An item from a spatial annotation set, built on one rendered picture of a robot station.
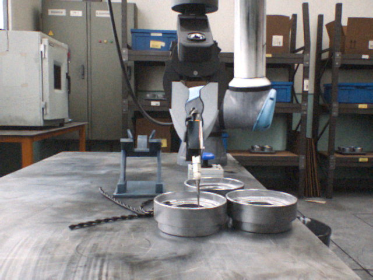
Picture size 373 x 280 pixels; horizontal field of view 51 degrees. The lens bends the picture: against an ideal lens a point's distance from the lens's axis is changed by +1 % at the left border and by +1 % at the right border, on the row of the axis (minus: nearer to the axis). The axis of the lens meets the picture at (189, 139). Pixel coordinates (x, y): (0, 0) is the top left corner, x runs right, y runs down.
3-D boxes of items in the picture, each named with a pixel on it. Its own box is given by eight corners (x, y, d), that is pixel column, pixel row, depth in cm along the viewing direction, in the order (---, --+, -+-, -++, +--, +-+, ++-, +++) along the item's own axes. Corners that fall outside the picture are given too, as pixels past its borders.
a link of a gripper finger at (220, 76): (227, 108, 60) (223, 50, 59) (228, 108, 59) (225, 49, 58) (196, 111, 60) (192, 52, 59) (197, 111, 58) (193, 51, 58)
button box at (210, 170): (223, 191, 80) (224, 167, 80) (189, 191, 80) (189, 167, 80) (219, 183, 88) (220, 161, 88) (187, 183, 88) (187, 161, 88)
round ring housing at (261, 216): (303, 220, 61) (303, 193, 61) (286, 240, 52) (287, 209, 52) (239, 210, 66) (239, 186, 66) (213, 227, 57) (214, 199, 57)
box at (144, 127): (177, 154, 411) (178, 118, 407) (130, 154, 405) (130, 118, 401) (174, 149, 451) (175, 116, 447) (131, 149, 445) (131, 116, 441)
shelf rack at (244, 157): (304, 199, 411) (313, 2, 393) (120, 198, 405) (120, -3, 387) (289, 188, 468) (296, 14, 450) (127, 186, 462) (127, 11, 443)
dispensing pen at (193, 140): (189, 205, 52) (185, 100, 60) (187, 216, 55) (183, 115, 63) (206, 205, 52) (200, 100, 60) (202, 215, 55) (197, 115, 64)
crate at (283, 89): (281, 102, 449) (282, 83, 447) (291, 102, 411) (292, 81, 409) (236, 102, 447) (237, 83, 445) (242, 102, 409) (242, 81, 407)
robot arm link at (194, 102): (189, 129, 124) (190, 85, 123) (231, 130, 120) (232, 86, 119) (176, 131, 113) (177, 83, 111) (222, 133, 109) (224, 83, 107)
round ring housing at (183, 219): (238, 223, 59) (238, 196, 58) (203, 244, 50) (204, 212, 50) (179, 212, 64) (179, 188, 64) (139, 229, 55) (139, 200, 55)
